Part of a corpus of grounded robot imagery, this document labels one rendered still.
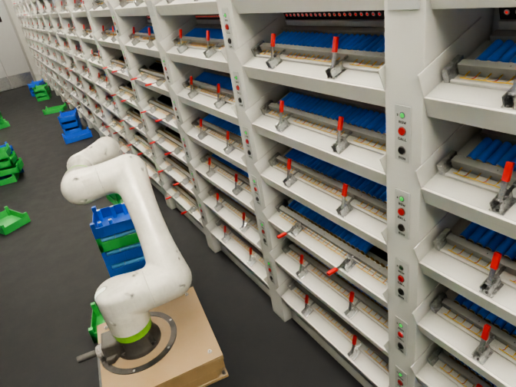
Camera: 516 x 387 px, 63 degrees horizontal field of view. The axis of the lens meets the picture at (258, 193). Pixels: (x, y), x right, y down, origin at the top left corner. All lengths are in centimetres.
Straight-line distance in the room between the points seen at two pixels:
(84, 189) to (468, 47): 115
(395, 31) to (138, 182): 94
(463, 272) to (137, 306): 89
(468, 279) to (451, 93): 40
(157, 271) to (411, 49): 93
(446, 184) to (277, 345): 115
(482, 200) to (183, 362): 96
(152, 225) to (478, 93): 100
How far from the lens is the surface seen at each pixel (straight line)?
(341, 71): 107
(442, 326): 117
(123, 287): 134
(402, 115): 91
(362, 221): 118
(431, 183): 95
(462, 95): 85
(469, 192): 92
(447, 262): 104
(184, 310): 155
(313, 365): 179
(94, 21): 339
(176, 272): 134
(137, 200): 144
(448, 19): 89
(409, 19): 86
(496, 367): 112
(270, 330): 193
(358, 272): 131
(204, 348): 141
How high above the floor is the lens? 138
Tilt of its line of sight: 28 degrees down
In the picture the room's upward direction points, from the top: 10 degrees counter-clockwise
